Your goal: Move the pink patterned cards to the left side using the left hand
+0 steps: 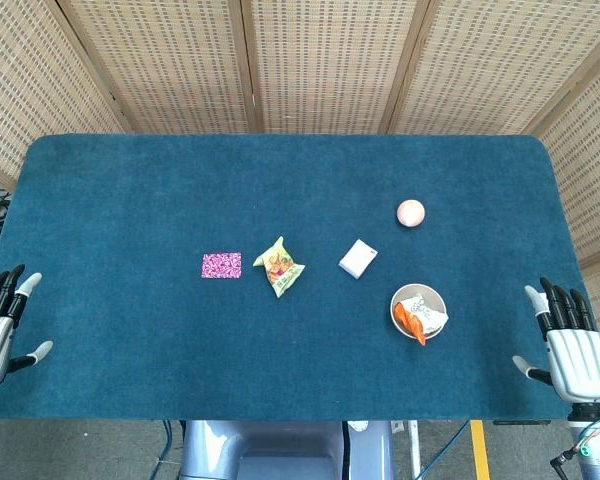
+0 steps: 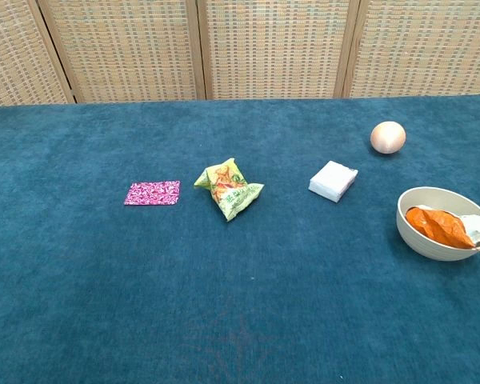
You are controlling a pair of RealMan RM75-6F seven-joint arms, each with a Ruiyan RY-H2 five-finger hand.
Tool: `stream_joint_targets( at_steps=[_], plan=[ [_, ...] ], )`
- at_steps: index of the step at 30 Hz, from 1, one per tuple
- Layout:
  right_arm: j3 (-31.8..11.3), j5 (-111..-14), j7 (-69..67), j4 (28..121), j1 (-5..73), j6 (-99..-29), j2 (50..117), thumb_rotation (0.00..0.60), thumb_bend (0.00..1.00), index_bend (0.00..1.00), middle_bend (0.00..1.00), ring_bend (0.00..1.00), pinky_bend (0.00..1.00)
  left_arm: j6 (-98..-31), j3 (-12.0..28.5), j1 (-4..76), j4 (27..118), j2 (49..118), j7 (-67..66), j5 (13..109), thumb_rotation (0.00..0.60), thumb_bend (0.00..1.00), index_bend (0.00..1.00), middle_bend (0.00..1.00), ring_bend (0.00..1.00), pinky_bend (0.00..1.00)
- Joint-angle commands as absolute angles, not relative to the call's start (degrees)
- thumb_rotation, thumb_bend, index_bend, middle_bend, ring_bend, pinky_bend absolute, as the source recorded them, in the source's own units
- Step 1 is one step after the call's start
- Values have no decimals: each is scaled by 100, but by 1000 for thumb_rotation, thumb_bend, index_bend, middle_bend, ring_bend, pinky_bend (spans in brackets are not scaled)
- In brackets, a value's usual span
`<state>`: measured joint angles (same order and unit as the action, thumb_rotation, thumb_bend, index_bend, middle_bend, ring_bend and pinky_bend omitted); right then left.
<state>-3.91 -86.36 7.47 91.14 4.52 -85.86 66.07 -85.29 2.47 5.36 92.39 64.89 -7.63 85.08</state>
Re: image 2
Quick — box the green yellow snack bag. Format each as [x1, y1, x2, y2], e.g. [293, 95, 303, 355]
[194, 158, 265, 222]

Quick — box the white napkin stack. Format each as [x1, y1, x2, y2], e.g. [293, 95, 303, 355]
[308, 160, 359, 204]

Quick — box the blue carpet table cover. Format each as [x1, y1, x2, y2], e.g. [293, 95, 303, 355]
[0, 94, 480, 384]

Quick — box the woven bamboo screen panel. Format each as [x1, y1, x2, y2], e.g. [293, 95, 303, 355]
[0, 0, 76, 109]
[342, 0, 480, 99]
[37, 0, 206, 104]
[186, 0, 361, 100]

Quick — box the beige round onion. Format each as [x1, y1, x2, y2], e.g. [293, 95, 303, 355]
[370, 121, 407, 154]

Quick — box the beige bowl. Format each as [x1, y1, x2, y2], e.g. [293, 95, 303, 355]
[396, 186, 480, 262]

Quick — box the orange crumpled wrapper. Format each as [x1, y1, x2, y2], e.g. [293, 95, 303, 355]
[406, 206, 476, 250]

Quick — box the orange snack packet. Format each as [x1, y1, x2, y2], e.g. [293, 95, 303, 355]
[414, 204, 480, 247]

